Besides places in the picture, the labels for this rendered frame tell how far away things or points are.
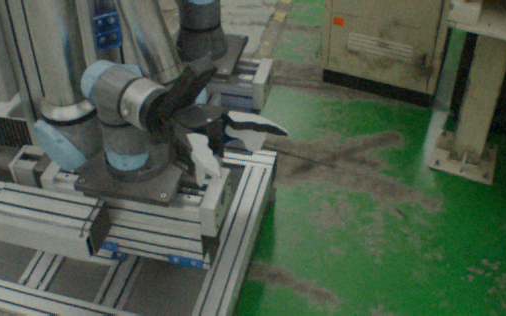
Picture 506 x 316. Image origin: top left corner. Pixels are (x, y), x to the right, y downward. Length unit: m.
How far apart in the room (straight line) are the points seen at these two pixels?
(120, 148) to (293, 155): 1.50
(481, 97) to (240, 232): 1.07
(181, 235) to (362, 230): 0.96
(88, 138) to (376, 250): 1.27
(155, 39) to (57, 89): 0.20
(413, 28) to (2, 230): 1.86
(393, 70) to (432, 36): 0.26
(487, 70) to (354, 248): 0.81
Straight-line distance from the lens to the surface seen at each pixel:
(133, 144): 1.04
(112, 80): 0.98
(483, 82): 2.33
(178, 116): 0.88
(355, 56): 2.77
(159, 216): 1.38
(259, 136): 0.91
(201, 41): 1.66
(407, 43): 2.68
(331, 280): 2.04
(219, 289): 1.72
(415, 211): 2.31
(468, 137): 2.47
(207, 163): 0.80
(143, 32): 1.07
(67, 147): 1.14
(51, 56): 1.07
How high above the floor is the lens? 1.60
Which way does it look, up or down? 41 degrees down
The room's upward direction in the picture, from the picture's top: straight up
